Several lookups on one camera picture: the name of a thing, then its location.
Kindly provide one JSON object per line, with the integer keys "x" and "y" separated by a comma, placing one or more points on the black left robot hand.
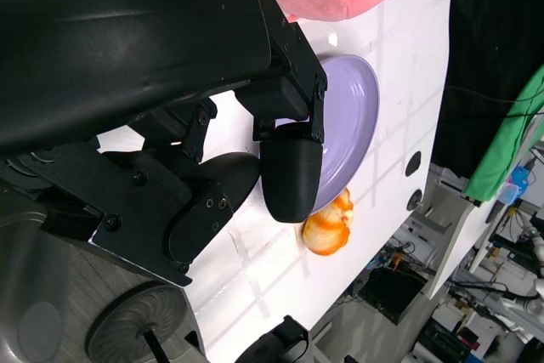
{"x": 127, "y": 40}

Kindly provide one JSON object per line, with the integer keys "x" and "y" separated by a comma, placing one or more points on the black equipment box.
{"x": 391, "y": 290}

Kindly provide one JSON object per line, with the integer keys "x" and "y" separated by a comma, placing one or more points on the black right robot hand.
{"x": 276, "y": 344}

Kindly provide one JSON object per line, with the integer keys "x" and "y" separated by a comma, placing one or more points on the grey round table grommet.
{"x": 414, "y": 200}

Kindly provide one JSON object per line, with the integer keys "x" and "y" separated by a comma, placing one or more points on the orange white bread toy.
{"x": 327, "y": 231}

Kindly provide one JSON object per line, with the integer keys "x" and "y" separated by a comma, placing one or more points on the grey round disc base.
{"x": 132, "y": 320}

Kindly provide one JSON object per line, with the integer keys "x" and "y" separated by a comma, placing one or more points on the green cloth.
{"x": 506, "y": 146}

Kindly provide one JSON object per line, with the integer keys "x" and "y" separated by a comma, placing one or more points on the black backdrop curtain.
{"x": 489, "y": 18}

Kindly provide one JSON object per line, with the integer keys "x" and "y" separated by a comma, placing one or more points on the purple plastic plate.
{"x": 350, "y": 116}

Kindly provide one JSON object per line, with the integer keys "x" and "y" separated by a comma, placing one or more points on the white furniture frame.
{"x": 446, "y": 218}

